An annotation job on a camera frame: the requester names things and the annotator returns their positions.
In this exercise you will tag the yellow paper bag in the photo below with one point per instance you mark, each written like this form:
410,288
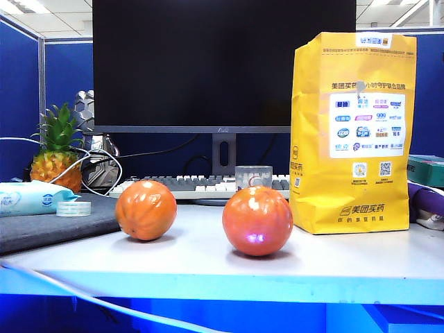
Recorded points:
350,187

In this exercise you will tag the grey monitor stand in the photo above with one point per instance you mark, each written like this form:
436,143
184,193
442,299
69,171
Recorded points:
224,152

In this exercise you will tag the clear glass cup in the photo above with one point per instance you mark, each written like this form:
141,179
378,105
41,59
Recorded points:
253,177

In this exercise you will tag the white grey mechanical keyboard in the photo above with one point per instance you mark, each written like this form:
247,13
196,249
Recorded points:
194,185

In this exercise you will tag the orange fruit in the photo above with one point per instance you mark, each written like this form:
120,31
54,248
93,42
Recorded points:
257,222
145,211

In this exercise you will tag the black computer monitor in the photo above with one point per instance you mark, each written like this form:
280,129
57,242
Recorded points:
222,62

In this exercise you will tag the clear tape roll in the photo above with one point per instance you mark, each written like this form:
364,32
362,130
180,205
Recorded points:
73,209

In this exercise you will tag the decorative pineapple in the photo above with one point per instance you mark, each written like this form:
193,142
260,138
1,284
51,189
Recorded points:
55,166

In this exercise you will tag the grey felt laptop sleeve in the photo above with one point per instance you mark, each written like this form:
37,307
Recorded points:
52,229

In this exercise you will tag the blue wet wipes pack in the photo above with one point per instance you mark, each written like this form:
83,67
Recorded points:
24,199

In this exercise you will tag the green cardboard box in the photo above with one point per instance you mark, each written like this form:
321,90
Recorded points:
426,170

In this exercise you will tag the purple plush toy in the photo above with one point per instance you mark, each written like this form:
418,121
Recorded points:
425,199

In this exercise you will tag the grey partition post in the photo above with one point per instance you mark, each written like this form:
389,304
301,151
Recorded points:
42,76

